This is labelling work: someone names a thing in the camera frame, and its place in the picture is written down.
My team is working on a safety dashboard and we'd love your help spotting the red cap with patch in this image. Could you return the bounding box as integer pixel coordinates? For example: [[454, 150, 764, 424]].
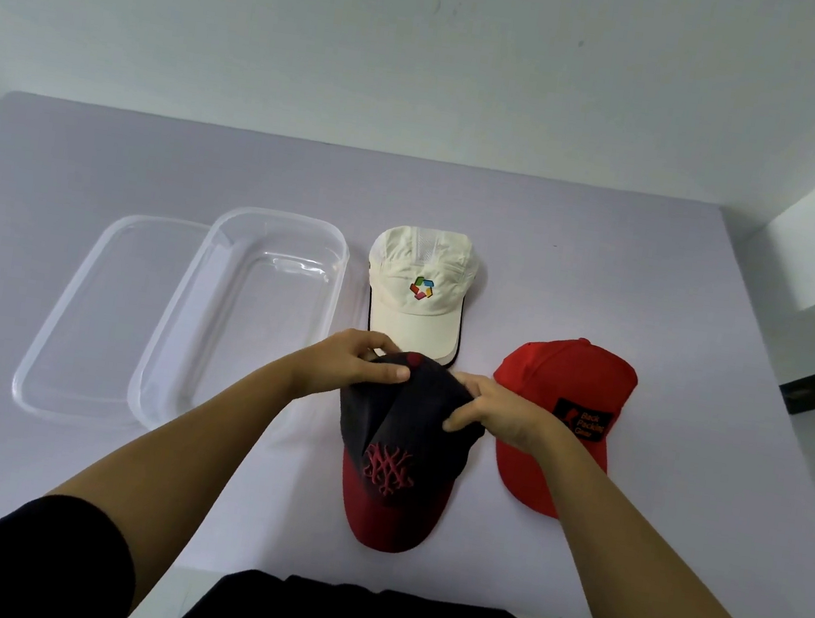
[[475, 326, 645, 529]]

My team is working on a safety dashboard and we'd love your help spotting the person's left hand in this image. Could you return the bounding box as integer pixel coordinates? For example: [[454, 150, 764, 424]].
[[281, 319, 418, 415]]

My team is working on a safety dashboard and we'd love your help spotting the white cap with logo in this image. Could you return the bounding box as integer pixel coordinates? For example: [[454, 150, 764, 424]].
[[355, 221, 484, 372]]

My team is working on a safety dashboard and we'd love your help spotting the person's right hand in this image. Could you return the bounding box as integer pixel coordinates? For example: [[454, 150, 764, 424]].
[[440, 370, 575, 461]]

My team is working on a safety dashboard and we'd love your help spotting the clear plastic box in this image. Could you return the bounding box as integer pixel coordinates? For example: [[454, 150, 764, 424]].
[[122, 194, 357, 454]]

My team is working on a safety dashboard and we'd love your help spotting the black and red cap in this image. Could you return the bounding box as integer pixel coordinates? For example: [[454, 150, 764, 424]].
[[319, 344, 496, 564]]

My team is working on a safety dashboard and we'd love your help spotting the person's black left sleeve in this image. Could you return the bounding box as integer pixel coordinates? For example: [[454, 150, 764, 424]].
[[0, 487, 147, 618]]

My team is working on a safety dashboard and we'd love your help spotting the person's left forearm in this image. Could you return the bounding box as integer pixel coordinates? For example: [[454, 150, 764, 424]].
[[36, 334, 304, 618]]

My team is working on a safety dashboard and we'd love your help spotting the clear plastic lid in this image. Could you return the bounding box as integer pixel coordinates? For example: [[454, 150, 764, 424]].
[[6, 199, 214, 439]]

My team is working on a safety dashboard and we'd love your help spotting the person's right forearm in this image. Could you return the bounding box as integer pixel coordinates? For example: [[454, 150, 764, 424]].
[[512, 419, 815, 618]]

